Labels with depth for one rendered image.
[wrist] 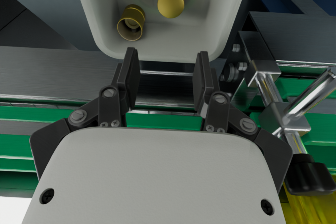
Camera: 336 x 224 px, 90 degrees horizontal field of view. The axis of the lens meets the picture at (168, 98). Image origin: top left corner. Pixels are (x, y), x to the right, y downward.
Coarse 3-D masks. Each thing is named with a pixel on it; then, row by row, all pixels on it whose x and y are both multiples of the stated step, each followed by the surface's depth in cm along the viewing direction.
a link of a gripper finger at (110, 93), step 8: (104, 88) 11; (112, 88) 11; (104, 96) 10; (112, 96) 10; (104, 104) 10; (112, 104) 10; (120, 104) 10; (104, 112) 9; (112, 112) 10; (120, 112) 10; (104, 120) 9; (112, 120) 9; (120, 120) 9
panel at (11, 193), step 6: (0, 192) 34; (6, 192) 34; (12, 192) 34; (18, 192) 34; (24, 192) 34; (30, 192) 34; (30, 198) 33; (282, 204) 34; (288, 204) 34; (282, 210) 34; (288, 210) 34; (288, 216) 33; (288, 222) 33; (294, 222) 33
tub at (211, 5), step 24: (96, 0) 19; (120, 0) 25; (144, 0) 25; (192, 0) 24; (216, 0) 22; (240, 0) 18; (96, 24) 20; (144, 24) 27; (168, 24) 27; (192, 24) 27; (216, 24) 22; (120, 48) 24; (144, 48) 24; (168, 48) 24; (192, 48) 25; (216, 48) 22
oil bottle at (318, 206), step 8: (288, 192) 26; (288, 200) 26; (296, 200) 25; (304, 200) 23; (312, 200) 22; (320, 200) 22; (328, 200) 22; (296, 208) 25; (304, 208) 23; (312, 208) 22; (320, 208) 22; (328, 208) 22; (296, 216) 25; (304, 216) 23; (312, 216) 22; (320, 216) 21; (328, 216) 21
